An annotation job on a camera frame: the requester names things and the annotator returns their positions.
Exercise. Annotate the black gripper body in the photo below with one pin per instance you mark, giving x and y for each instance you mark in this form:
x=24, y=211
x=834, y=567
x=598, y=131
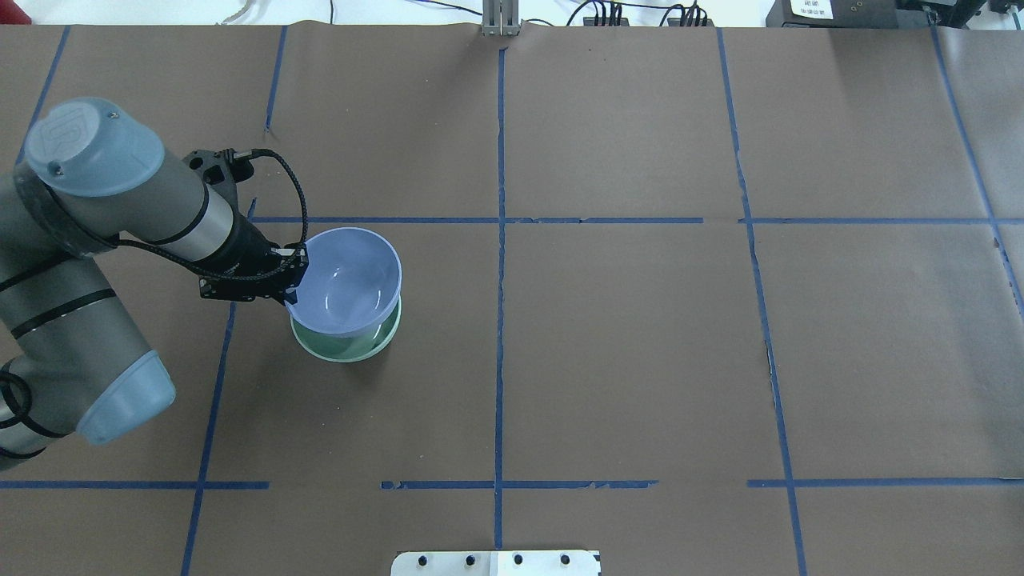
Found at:
x=242, y=250

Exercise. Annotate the blue ceramic bowl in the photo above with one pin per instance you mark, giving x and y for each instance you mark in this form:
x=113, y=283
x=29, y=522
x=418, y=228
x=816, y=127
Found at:
x=352, y=282

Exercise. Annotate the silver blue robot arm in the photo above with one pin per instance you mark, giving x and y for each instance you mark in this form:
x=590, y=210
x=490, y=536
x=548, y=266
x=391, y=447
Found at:
x=93, y=179

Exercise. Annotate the green ceramic bowl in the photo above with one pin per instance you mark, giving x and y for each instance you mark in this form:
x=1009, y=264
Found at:
x=348, y=349

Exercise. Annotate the black orange connector box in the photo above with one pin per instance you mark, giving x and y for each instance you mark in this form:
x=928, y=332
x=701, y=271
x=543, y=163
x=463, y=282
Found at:
x=606, y=15
x=686, y=16

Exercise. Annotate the black computer box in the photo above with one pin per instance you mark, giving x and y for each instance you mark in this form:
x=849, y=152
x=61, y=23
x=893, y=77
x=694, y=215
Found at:
x=832, y=14

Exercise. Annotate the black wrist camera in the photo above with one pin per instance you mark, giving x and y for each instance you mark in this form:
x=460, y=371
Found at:
x=222, y=171

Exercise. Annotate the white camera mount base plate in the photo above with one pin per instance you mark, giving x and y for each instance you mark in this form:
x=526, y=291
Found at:
x=498, y=562

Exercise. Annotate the aluminium frame post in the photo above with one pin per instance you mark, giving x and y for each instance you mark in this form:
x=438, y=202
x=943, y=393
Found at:
x=501, y=18

